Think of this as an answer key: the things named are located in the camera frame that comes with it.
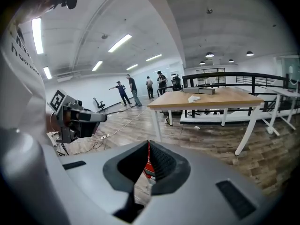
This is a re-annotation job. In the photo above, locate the white air conditioner unit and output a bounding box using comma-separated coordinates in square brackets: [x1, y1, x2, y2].
[57, 75, 74, 83]

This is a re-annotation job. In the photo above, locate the white raised platform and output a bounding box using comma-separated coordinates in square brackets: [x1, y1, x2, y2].
[180, 109, 300, 124]

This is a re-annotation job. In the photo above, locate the person's left forearm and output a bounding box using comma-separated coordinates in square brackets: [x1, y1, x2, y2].
[45, 112, 61, 133]

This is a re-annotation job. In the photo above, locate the red fire extinguisher box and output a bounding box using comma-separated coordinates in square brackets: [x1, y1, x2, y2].
[143, 141, 157, 181]

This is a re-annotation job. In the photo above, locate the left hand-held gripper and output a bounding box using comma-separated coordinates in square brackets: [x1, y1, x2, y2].
[49, 89, 108, 144]

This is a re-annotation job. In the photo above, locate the black metal railing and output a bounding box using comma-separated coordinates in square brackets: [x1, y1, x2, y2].
[182, 71, 300, 117]

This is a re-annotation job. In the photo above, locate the black office chair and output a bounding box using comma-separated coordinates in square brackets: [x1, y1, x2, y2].
[93, 97, 106, 110]
[171, 75, 183, 91]

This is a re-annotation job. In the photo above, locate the person's white printed shirt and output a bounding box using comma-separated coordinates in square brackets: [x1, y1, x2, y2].
[0, 15, 51, 145]

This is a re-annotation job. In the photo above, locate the small white desk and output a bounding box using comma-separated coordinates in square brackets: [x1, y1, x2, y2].
[262, 88, 300, 135]

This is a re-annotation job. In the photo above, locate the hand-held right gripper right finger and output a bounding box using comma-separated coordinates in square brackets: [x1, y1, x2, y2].
[149, 141, 191, 195]

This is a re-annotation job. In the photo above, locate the long grey box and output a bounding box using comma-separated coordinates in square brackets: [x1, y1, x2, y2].
[183, 87, 216, 95]

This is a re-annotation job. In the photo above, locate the wooden table with white legs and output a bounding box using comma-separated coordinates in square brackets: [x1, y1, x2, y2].
[147, 87, 265, 156]

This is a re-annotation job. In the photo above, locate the black floor hose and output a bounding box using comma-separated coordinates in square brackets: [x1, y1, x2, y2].
[103, 105, 135, 116]

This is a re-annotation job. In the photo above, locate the black floor cable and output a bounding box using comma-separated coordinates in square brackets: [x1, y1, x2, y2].
[77, 130, 108, 154]

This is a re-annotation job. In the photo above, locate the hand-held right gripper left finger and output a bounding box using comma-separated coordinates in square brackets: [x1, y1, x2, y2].
[102, 140, 150, 194]

